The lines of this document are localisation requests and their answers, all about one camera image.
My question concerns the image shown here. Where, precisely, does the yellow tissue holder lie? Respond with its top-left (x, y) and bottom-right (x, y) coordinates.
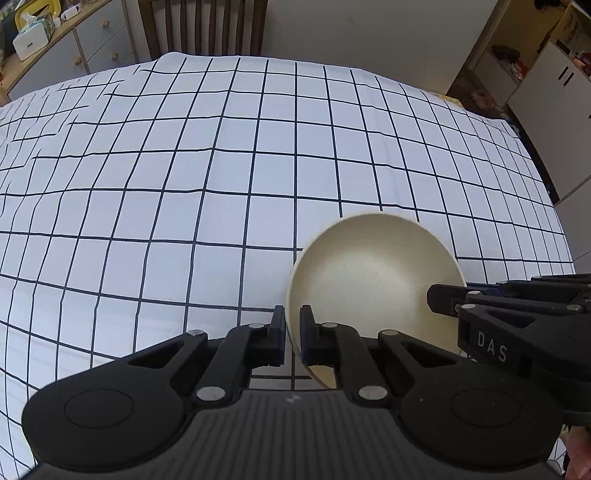
top-left (14, 0), bottom-right (61, 31)

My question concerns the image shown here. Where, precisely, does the brown wooden chair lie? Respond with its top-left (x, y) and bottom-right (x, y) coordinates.
top-left (138, 1), bottom-right (269, 60)

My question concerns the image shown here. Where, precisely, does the white black-grid tablecloth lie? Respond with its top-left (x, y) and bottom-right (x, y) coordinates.
top-left (1, 53), bottom-right (574, 479)

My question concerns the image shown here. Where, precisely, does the white tissue box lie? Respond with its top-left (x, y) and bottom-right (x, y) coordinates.
top-left (13, 23), bottom-right (53, 61)

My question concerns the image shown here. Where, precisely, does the wooden sideboard cabinet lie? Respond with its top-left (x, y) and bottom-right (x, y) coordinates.
top-left (1, 1), bottom-right (137, 103)

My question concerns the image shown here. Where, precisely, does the white cupboard with black handles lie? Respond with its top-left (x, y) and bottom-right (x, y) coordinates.
top-left (508, 42), bottom-right (590, 198)

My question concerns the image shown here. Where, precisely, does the cream round bowl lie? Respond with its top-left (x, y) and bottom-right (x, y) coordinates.
top-left (285, 212), bottom-right (468, 390)

